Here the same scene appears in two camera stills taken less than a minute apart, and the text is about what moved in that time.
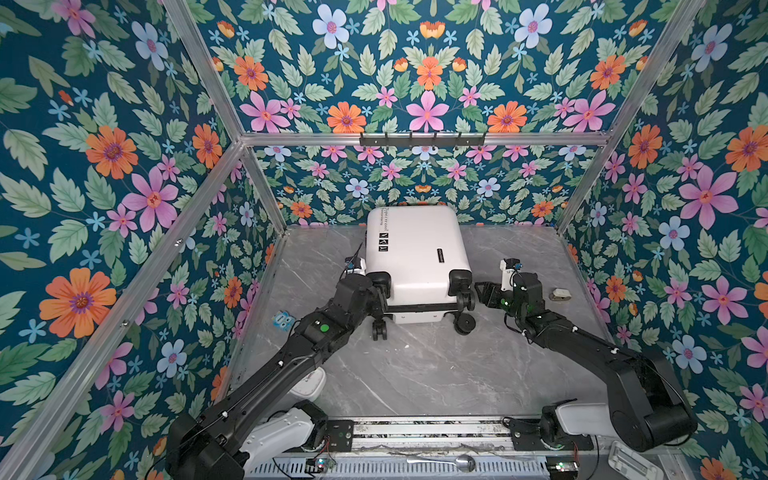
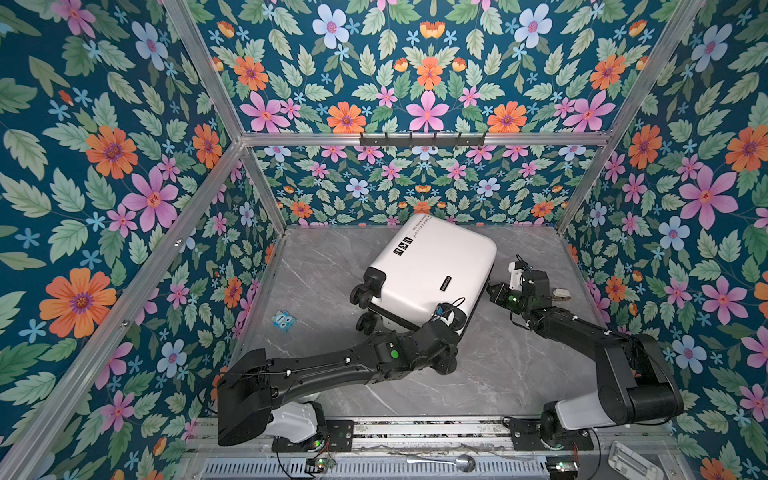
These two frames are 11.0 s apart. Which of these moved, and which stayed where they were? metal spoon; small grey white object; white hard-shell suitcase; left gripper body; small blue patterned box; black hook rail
Moved: white hard-shell suitcase; left gripper body
Stayed: small blue patterned box; metal spoon; black hook rail; small grey white object
